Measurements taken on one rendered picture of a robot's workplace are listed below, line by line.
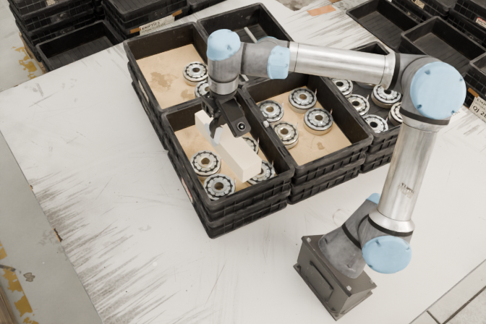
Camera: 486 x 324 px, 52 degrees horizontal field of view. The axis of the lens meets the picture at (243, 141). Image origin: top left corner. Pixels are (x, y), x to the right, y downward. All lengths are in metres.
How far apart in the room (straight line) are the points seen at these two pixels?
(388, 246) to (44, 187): 1.18
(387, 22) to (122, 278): 2.27
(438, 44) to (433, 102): 1.86
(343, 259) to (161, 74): 0.99
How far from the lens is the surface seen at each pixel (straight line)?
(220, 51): 1.14
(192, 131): 1.77
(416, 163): 1.24
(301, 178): 1.64
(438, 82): 1.18
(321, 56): 1.28
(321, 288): 1.56
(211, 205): 1.48
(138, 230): 1.72
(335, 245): 1.47
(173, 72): 1.97
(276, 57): 1.16
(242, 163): 1.34
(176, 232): 1.70
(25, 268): 2.57
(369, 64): 1.30
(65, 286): 2.47
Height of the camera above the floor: 2.20
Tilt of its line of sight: 52 degrees down
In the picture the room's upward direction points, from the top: 3 degrees clockwise
